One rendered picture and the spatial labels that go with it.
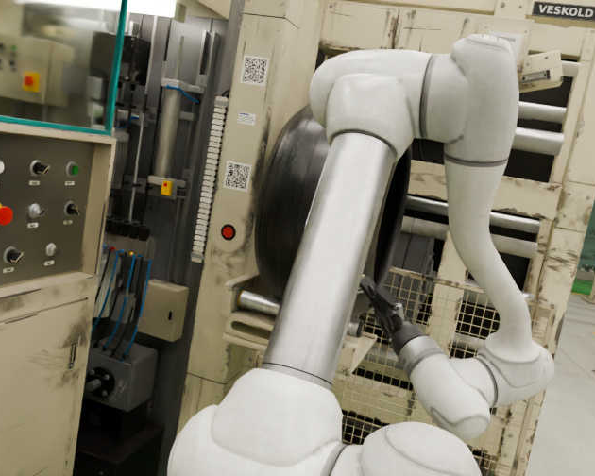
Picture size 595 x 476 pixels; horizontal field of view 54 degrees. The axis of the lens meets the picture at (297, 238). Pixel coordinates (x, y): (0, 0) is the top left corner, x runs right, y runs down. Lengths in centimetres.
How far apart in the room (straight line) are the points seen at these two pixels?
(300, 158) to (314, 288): 65
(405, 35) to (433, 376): 105
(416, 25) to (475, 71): 94
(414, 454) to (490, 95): 51
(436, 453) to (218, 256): 113
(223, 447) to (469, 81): 61
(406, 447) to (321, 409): 12
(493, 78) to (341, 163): 25
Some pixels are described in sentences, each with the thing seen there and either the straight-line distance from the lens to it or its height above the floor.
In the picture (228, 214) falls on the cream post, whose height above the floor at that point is 111.
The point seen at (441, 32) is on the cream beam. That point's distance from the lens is 184.
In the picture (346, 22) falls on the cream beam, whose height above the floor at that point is 172.
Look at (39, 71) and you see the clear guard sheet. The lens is 143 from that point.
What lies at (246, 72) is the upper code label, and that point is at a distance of 168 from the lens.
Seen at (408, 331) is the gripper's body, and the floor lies 100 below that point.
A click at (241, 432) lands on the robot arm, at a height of 98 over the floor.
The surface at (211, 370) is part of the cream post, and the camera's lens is 178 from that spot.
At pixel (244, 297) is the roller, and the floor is 91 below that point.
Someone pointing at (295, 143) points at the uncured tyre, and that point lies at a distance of 143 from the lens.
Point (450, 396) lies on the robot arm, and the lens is 115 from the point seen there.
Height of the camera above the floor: 132
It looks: 8 degrees down
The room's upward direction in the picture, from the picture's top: 10 degrees clockwise
